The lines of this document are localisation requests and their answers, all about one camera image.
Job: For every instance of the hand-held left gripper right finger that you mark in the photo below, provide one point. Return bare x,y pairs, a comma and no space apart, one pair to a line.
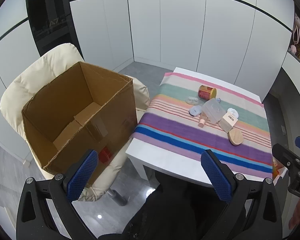
215,177

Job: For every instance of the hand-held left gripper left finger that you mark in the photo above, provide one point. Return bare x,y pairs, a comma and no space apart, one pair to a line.
83,175

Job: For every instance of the round wooden lid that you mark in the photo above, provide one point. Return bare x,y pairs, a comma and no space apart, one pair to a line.
236,137

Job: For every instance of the small beige carton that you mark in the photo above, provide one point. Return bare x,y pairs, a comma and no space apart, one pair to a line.
227,123

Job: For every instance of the small pink bottle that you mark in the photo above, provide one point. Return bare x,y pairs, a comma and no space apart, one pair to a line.
202,121

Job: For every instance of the clear square plastic container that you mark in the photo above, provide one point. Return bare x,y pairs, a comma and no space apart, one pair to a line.
213,110

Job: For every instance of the white round compact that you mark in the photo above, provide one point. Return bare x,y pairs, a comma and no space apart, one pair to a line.
233,112

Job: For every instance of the white lavender oval device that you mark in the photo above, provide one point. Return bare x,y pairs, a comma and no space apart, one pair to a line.
195,110

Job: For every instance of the brown cardboard box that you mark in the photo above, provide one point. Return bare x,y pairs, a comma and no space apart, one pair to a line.
65,105

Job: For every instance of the clear lens case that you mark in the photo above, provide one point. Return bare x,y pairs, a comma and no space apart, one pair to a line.
192,100

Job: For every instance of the red and gold can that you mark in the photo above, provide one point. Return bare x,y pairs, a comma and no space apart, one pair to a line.
207,92

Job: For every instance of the person's right hand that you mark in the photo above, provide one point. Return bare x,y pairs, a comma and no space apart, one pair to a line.
298,217

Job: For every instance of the orange packet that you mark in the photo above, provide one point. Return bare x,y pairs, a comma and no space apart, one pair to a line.
278,170

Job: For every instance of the metal chair leg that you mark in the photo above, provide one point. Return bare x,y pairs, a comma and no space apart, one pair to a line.
118,198

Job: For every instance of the striped table cloth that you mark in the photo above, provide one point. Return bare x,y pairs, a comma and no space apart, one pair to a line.
177,135

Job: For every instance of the white table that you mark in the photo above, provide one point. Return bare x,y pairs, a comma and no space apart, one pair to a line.
140,157

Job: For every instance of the white curved shelf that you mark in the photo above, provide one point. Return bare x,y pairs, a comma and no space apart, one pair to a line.
295,67

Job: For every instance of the cream padded chair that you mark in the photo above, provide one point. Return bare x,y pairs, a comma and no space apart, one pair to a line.
40,75

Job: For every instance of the pink plush bag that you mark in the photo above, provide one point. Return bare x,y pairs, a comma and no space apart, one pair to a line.
298,27

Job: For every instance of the black glass panel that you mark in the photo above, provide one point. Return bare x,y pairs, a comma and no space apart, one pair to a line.
50,17

